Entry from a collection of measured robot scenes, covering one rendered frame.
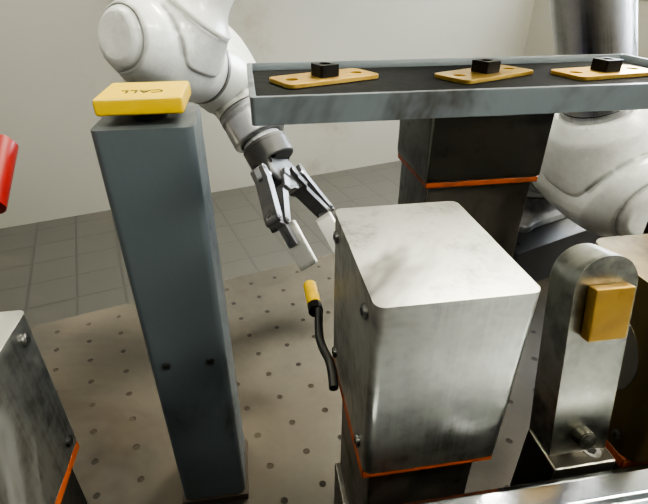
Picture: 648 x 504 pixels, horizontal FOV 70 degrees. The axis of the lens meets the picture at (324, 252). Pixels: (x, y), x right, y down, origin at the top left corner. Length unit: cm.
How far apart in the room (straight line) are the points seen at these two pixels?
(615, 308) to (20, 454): 33
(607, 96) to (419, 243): 20
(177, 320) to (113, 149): 16
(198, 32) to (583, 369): 54
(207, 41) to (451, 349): 51
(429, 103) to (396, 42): 315
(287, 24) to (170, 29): 251
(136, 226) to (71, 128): 261
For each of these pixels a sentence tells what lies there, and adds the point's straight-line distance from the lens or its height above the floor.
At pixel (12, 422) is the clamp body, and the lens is 32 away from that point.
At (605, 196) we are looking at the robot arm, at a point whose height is 96.
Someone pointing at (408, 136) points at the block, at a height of 111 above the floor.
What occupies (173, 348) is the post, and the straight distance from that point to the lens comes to 45.
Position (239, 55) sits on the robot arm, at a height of 113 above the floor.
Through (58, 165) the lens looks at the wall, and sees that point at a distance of 305.
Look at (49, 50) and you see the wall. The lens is 292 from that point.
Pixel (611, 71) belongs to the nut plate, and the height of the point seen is 116.
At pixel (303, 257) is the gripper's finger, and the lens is 67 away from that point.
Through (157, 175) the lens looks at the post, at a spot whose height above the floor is 111.
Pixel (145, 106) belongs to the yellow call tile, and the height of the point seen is 115.
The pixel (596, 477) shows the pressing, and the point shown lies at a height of 100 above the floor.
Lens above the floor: 123
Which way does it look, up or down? 31 degrees down
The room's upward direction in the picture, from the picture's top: straight up
